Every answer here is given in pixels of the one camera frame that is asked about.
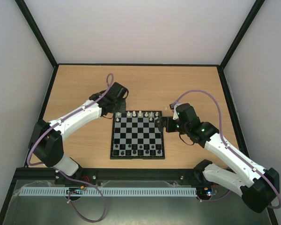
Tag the black aluminium frame rail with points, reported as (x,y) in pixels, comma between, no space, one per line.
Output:
(99,175)

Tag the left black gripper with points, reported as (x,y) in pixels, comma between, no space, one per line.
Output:
(123,106)

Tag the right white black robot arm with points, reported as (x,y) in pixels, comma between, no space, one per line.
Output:
(256,185)

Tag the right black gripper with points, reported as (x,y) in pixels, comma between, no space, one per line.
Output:
(164,123)

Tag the black chess pieces row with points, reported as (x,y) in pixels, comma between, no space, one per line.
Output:
(137,150)

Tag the grey slotted cable duct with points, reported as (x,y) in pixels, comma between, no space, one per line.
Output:
(111,191)

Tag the black and silver chessboard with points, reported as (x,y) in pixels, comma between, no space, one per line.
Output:
(136,130)

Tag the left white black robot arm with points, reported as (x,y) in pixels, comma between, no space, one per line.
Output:
(46,142)

